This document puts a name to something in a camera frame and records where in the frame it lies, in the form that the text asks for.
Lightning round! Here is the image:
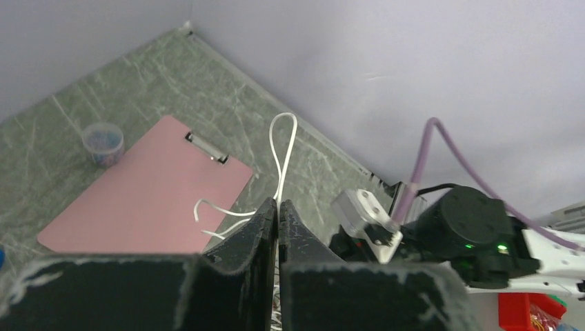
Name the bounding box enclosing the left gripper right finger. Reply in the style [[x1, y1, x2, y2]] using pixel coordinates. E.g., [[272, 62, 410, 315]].
[[279, 200, 340, 330]]

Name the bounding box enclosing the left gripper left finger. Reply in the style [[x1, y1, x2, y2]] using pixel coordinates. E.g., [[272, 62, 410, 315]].
[[201, 197, 277, 330]]

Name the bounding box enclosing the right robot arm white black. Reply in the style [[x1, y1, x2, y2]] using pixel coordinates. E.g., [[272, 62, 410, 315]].
[[329, 183, 584, 300]]

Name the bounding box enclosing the pink clipboard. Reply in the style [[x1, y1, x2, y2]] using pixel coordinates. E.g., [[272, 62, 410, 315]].
[[37, 116, 252, 254]]

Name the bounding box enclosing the small clear plastic cup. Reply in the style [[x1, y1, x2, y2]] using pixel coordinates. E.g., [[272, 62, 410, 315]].
[[81, 122, 125, 168]]

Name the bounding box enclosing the red box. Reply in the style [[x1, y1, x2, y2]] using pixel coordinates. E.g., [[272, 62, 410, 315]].
[[497, 292, 567, 331]]

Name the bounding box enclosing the blue cube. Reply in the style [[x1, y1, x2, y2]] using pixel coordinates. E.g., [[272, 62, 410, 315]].
[[0, 249, 6, 269]]

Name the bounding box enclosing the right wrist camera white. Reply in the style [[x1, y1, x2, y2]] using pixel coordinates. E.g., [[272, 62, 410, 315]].
[[331, 189, 403, 264]]

